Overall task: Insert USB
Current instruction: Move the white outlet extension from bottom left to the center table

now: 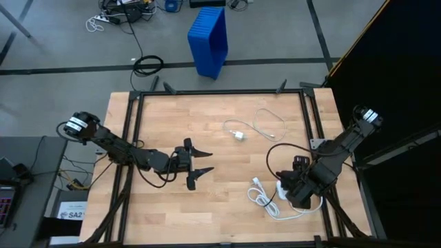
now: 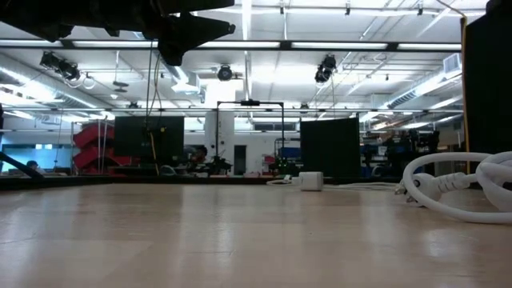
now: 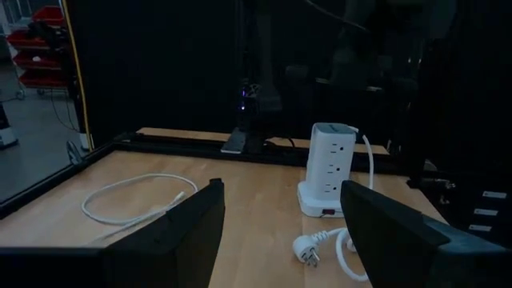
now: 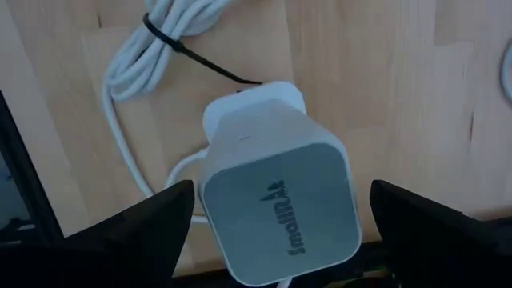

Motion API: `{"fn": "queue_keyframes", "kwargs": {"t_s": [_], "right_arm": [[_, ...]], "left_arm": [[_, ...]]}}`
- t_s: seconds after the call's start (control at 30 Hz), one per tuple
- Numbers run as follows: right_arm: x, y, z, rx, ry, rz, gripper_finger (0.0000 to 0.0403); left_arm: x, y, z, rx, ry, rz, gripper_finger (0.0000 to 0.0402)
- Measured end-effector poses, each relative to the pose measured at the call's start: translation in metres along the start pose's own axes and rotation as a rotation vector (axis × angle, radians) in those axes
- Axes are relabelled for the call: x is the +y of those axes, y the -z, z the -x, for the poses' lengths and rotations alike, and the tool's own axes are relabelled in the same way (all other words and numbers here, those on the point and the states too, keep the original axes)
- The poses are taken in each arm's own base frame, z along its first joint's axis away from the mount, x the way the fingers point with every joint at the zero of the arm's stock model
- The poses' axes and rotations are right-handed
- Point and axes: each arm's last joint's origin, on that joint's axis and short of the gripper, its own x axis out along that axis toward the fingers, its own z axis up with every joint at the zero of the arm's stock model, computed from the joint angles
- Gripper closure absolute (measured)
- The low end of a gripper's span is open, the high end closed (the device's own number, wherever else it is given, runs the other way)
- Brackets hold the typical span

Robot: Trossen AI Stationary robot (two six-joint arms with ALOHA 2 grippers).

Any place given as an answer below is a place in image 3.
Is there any white USB cable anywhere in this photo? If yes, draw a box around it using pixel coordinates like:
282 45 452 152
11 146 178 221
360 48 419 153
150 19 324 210
81 172 199 246

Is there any black partition with yellow edge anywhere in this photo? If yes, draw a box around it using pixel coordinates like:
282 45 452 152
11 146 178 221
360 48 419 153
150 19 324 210
61 0 249 150

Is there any white power cord with plug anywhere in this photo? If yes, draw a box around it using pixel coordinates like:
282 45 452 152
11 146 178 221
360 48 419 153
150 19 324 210
291 125 375 283

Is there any red shelf with bins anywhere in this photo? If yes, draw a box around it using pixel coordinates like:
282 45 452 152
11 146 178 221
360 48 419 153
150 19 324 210
6 4 70 90

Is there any black aluminium table frame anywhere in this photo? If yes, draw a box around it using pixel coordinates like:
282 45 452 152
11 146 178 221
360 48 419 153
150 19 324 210
0 126 413 220

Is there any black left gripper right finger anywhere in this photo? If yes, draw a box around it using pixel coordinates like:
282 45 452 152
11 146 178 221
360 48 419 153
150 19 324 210
340 179 451 288

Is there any silver mounting plate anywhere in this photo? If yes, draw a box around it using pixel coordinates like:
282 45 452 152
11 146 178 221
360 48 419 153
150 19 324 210
220 127 247 155

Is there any white tower power strip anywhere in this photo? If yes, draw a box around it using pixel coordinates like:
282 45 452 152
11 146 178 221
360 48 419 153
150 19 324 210
296 122 358 219

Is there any black cabinet with white labels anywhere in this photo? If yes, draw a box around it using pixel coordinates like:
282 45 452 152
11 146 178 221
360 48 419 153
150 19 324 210
466 187 512 238

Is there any white and black floor unit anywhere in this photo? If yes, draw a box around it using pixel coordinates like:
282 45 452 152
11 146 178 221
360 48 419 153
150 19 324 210
0 102 19 150

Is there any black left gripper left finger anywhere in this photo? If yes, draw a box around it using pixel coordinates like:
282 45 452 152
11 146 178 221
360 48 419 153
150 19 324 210
102 178 226 288

